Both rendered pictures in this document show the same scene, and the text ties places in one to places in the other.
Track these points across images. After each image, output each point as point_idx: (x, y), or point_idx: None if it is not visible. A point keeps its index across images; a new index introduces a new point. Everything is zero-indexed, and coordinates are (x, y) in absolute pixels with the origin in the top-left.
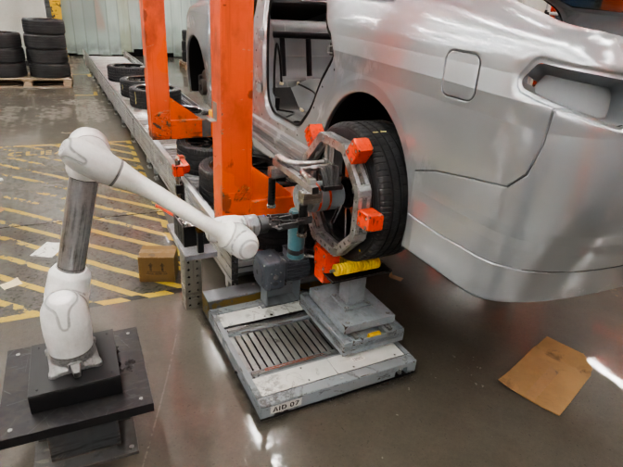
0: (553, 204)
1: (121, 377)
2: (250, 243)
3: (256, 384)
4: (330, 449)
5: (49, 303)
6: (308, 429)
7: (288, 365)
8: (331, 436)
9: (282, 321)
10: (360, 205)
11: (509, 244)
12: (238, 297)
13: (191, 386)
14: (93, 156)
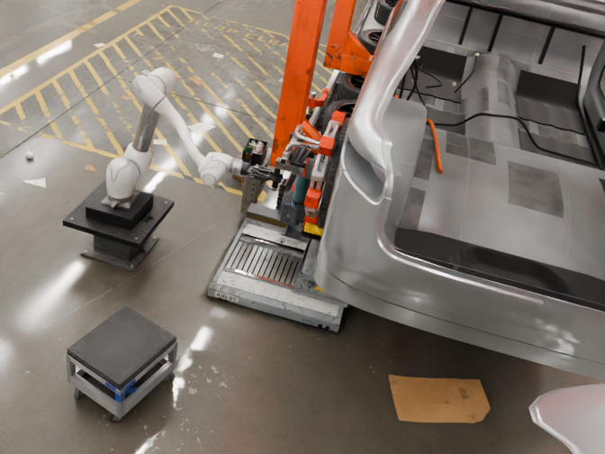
0: (336, 232)
1: (139, 223)
2: (209, 176)
3: (221, 275)
4: (226, 334)
5: (112, 162)
6: (228, 317)
7: (253, 276)
8: (235, 329)
9: (284, 249)
10: (311, 185)
11: (322, 249)
12: (270, 219)
13: (193, 256)
14: (145, 90)
